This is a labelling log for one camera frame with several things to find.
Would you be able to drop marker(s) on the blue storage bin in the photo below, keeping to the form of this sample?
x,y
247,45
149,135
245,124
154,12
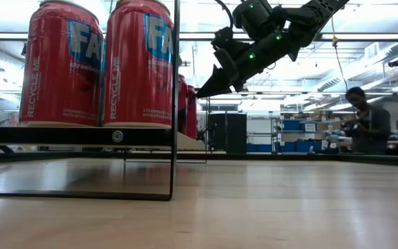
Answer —
x,y
305,146
289,147
291,125
258,148

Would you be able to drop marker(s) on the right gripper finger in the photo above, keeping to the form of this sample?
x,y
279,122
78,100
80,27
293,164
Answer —
x,y
218,84

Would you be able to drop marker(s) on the black cabinet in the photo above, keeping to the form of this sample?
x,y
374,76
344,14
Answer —
x,y
217,133
236,133

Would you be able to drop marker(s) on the wooden shelf black metal frame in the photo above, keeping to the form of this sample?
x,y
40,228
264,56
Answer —
x,y
64,136

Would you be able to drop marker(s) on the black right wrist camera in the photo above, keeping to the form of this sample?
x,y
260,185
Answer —
x,y
224,38

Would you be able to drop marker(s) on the colourful wall poster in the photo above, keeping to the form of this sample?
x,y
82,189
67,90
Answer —
x,y
7,121

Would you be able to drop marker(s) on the metal storage rack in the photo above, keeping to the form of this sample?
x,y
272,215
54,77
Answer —
x,y
276,138

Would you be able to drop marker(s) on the long ceiling light bar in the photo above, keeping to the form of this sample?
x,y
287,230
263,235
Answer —
x,y
358,36

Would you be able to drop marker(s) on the white ceiling vent box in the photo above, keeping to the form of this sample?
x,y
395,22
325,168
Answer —
x,y
371,51

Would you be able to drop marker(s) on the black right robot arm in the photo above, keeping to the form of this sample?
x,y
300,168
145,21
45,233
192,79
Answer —
x,y
316,10

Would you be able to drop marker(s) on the black aluminium table frame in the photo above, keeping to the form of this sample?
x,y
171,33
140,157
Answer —
x,y
289,157

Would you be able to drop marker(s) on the black ceiling fixture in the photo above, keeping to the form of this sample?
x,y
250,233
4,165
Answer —
x,y
396,63

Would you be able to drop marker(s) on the person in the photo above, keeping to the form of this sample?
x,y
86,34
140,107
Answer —
x,y
368,121

